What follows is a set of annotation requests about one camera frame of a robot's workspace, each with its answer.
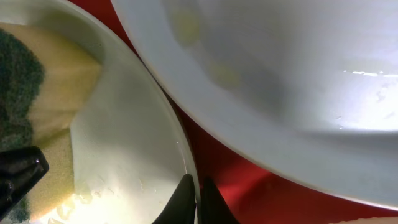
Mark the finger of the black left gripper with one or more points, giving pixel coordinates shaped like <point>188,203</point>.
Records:
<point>21,170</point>

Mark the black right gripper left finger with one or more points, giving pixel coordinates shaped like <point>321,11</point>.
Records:
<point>181,207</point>

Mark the pale green plate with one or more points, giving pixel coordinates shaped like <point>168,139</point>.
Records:
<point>129,149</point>

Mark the light blue plate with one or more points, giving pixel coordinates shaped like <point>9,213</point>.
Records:
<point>280,87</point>

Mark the red plastic tray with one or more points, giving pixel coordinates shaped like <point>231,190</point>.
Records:
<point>236,189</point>

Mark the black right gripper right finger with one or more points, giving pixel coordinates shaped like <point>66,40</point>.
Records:
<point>214,209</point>

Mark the yellow green scrub sponge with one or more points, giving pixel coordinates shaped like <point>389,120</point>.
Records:
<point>45,81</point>

